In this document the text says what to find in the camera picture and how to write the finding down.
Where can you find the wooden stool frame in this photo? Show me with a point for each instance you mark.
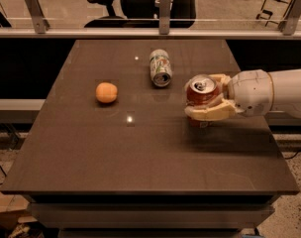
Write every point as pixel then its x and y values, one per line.
pixel 273 11

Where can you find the white green soda can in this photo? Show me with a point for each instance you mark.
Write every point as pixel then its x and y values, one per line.
pixel 160 68

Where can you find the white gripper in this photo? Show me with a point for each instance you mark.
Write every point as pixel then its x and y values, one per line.
pixel 251 91

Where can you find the metal railing bracket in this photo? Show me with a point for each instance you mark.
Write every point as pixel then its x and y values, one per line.
pixel 40 23
pixel 164 16
pixel 290 21

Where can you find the cardboard box on floor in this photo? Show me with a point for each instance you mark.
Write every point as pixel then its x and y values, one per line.
pixel 14 210

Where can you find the right metal railing bracket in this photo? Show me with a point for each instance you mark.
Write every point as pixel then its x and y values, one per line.
pixel 290 21

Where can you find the middle metal railing bracket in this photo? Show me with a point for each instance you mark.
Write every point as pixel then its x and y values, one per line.
pixel 164 16

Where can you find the brown table cabinet base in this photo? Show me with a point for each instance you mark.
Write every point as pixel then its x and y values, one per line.
pixel 224 219

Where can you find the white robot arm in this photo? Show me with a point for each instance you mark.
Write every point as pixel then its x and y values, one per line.
pixel 286 92

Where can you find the orange fruit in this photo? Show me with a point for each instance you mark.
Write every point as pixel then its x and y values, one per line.
pixel 106 92

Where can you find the black office chair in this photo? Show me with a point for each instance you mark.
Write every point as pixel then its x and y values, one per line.
pixel 142 13

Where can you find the red coke can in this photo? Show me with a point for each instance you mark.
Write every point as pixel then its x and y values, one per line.
pixel 200 90

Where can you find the left metal railing bracket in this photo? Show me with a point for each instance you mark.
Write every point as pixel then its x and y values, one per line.
pixel 40 23

